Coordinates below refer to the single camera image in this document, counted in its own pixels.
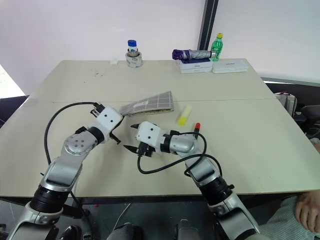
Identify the person's bare hand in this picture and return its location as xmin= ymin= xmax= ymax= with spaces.
xmin=294 ymin=191 xmax=320 ymax=233

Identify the red marker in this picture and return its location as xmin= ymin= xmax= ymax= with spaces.
xmin=193 ymin=122 xmax=203 ymax=141

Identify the dark window frame pillar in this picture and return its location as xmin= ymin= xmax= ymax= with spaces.
xmin=198 ymin=0 xmax=220 ymax=51

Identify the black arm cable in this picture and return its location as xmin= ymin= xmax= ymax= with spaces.
xmin=43 ymin=101 xmax=101 ymax=166
xmin=136 ymin=131 xmax=224 ymax=176

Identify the white box with blue lid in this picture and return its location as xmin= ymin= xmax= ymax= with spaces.
xmin=178 ymin=58 xmax=214 ymax=70

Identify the yellow highlighter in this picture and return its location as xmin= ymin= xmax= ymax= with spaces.
xmin=177 ymin=104 xmax=194 ymax=127

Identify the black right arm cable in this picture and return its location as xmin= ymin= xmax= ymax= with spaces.
xmin=136 ymin=131 xmax=224 ymax=176

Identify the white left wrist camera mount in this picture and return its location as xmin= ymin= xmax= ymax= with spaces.
xmin=95 ymin=105 xmax=125 ymax=139

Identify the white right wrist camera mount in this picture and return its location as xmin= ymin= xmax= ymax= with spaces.
xmin=135 ymin=121 xmax=164 ymax=154

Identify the small bottle with blue cap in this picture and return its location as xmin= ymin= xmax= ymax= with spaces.
xmin=127 ymin=39 xmax=139 ymax=55

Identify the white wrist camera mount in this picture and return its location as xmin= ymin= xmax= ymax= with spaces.
xmin=135 ymin=121 xmax=164 ymax=154
xmin=95 ymin=105 xmax=125 ymax=139

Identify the black clamp under table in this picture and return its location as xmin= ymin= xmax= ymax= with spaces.
xmin=61 ymin=197 xmax=91 ymax=220

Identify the white cable under table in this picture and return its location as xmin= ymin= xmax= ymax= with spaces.
xmin=113 ymin=203 xmax=133 ymax=231

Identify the grey grid pouch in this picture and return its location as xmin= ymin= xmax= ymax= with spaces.
xmin=118 ymin=90 xmax=175 ymax=119

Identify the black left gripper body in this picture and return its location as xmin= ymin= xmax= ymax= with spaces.
xmin=108 ymin=115 xmax=125 ymax=138

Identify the dark rounded shape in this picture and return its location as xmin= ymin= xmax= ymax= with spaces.
xmin=106 ymin=222 xmax=145 ymax=240
xmin=60 ymin=224 xmax=82 ymax=240
xmin=174 ymin=218 xmax=199 ymax=240

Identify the green plastic bottle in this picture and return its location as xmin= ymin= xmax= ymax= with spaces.
xmin=210 ymin=32 xmax=224 ymax=63

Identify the grey sweater sleeve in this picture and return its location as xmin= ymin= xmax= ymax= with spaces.
xmin=258 ymin=195 xmax=320 ymax=240

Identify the wide white box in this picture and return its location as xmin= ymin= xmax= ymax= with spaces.
xmin=212 ymin=58 xmax=250 ymax=75

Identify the black cable under table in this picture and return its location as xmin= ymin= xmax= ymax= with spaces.
xmin=69 ymin=189 xmax=97 ymax=240

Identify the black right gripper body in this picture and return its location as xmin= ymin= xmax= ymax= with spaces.
xmin=136 ymin=141 xmax=156 ymax=158

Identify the white tape roll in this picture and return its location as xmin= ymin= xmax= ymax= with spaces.
xmin=125 ymin=50 xmax=144 ymax=69

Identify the folded purple grey umbrella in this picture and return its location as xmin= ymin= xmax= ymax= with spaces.
xmin=171 ymin=48 xmax=217 ymax=61

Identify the white paper bag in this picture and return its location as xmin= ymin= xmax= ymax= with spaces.
xmin=274 ymin=92 xmax=299 ymax=118

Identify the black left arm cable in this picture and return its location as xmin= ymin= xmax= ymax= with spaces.
xmin=43 ymin=101 xmax=101 ymax=166

